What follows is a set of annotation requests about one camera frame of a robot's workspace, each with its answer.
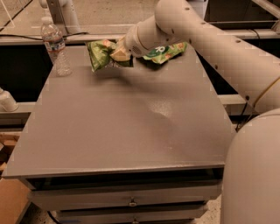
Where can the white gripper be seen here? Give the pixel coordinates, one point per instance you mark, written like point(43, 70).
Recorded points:
point(130, 44)

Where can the green jalapeno chip bag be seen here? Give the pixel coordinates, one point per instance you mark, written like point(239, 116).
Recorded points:
point(99, 53)

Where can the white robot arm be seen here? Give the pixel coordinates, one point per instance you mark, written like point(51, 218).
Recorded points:
point(251, 177)

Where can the green snack bag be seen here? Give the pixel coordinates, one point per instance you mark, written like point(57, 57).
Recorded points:
point(161, 54)

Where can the clear plastic water bottle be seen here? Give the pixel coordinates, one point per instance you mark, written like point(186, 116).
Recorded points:
point(55, 46)

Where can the grey drawer cabinet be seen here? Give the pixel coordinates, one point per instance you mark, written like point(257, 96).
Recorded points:
point(123, 126)

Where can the white pipe fitting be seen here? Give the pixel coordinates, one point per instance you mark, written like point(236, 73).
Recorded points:
point(7, 102)

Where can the upper grey drawer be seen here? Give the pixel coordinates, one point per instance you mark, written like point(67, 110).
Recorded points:
point(126, 195)

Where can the grey drawer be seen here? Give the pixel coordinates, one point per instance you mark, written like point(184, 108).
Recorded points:
point(134, 215)
point(126, 195)

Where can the lower grey drawer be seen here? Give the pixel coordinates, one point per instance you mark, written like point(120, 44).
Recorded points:
point(134, 215)

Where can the cardboard box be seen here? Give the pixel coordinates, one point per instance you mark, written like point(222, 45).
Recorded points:
point(13, 194)

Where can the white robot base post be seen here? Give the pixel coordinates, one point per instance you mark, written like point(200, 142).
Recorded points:
point(63, 14)

